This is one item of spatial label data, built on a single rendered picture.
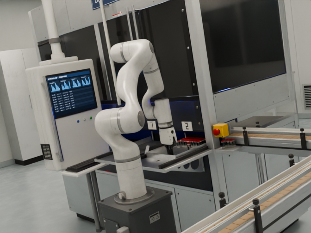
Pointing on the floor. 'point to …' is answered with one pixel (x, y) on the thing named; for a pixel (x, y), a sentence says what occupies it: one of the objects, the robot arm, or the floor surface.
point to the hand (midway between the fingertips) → (170, 152)
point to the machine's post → (206, 97)
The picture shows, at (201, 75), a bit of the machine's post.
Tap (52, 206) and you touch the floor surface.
